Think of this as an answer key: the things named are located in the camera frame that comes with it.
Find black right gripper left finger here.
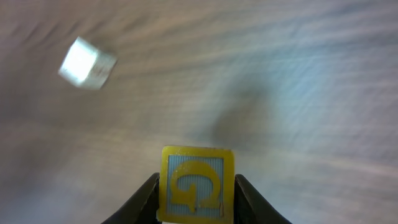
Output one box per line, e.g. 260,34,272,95
101,172,160,224

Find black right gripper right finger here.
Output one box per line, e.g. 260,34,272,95
233,174,292,224

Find yellow-topped wooden block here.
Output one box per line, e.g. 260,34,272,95
157,146,235,224

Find plain wooden picture block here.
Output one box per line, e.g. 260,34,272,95
58,37,117,90

